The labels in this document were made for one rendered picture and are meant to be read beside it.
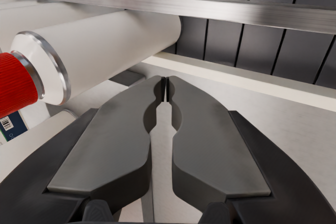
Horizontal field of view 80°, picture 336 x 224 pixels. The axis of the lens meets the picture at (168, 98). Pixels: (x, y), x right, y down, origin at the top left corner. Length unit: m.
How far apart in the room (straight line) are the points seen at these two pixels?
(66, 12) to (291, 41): 0.22
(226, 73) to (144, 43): 0.09
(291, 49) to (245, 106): 0.12
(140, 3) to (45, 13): 0.10
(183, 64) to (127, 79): 0.17
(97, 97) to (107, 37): 0.28
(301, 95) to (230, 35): 0.09
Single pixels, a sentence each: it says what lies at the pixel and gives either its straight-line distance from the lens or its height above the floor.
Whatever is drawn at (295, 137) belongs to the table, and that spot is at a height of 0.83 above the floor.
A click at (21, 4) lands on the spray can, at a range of 0.29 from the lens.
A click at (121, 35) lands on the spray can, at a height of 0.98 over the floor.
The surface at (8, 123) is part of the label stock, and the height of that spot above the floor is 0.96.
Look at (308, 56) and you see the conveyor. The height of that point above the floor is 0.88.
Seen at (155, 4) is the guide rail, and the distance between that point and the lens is 0.17.
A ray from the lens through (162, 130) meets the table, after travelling 0.43.
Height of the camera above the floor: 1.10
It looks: 46 degrees down
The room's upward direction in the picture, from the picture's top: 132 degrees counter-clockwise
